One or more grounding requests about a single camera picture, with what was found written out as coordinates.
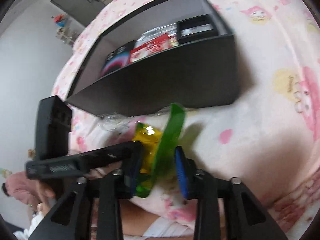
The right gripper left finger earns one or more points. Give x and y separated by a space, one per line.
71 216

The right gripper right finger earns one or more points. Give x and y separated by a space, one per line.
226 209

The red snack packet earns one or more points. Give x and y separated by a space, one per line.
156 45

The black square display frame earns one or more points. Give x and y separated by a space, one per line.
196 28

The person's left hand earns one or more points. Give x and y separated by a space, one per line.
45 193

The green corn snack bag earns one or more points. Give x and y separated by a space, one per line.
158 150

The pink cartoon print blanket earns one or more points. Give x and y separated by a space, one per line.
270 136

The black rainbow packet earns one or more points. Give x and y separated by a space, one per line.
117 59

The black cardboard box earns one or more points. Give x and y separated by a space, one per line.
196 74

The silver glitter pouch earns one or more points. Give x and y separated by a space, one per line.
170 30

